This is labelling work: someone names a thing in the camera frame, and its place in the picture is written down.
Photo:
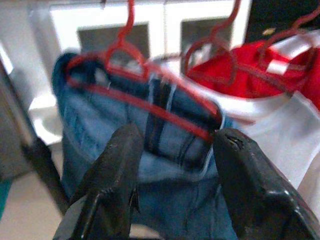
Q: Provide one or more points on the red clothes hanger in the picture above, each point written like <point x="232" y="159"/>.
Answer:
<point x="232" y="15"/>
<point x="117" y="99"/>
<point x="297" y="23"/>

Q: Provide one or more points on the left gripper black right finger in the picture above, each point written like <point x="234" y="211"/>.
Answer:
<point x="255" y="195"/>

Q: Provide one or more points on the white glass door cabinet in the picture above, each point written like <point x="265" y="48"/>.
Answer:
<point x="162" y="15"/>

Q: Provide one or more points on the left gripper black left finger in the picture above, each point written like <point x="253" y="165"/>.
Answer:
<point x="110" y="180"/>

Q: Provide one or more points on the red collared shirt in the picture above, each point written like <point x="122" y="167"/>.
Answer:
<point x="250" y="82"/>

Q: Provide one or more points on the black clothes rack frame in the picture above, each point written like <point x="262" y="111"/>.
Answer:
<point x="42" y="162"/>

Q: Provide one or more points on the blue denim garment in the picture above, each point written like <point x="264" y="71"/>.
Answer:
<point x="105" y="120"/>

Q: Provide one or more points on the teal floor mat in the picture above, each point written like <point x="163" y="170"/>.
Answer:
<point x="3" y="197"/>

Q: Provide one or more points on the white shirt with red trim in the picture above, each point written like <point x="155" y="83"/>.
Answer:
<point x="275" y="130"/>

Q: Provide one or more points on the black appliance with gold label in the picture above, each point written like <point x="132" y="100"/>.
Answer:
<point x="275" y="12"/>

